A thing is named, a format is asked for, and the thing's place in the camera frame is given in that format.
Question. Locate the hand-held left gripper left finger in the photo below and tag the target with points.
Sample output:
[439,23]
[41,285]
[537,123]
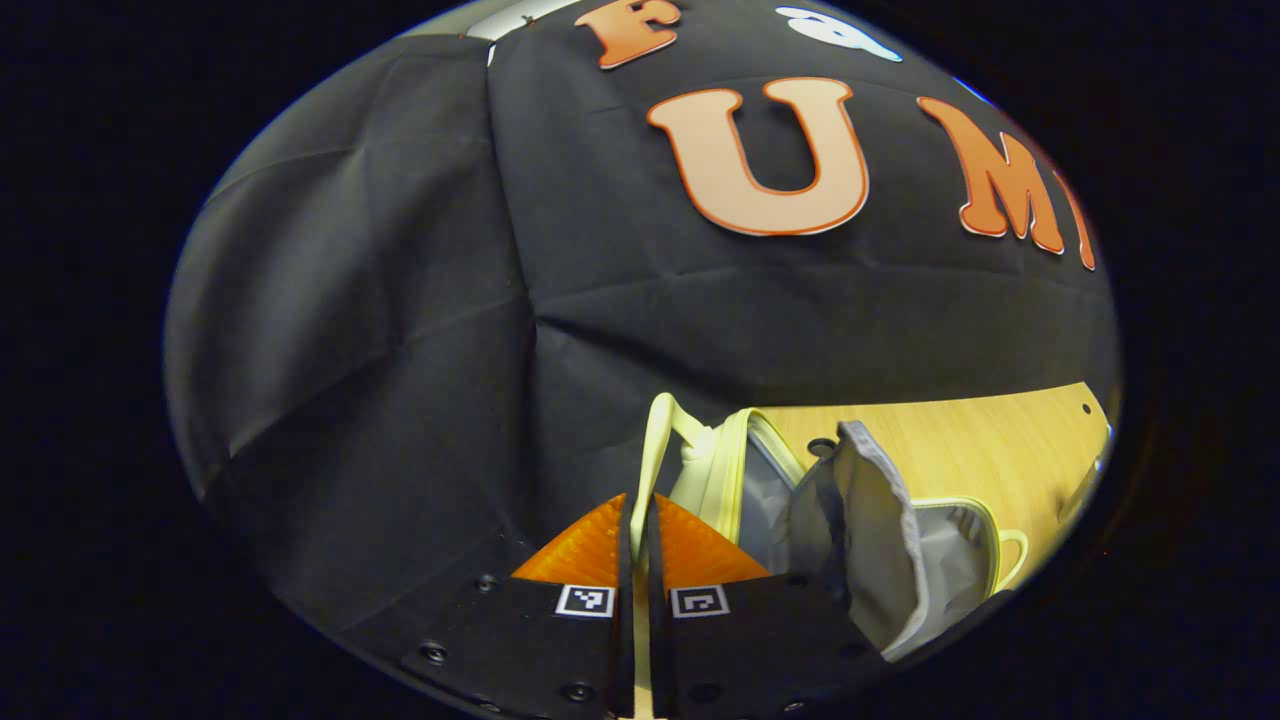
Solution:
[530,650]

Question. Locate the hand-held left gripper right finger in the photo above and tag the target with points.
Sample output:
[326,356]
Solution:
[760,650]

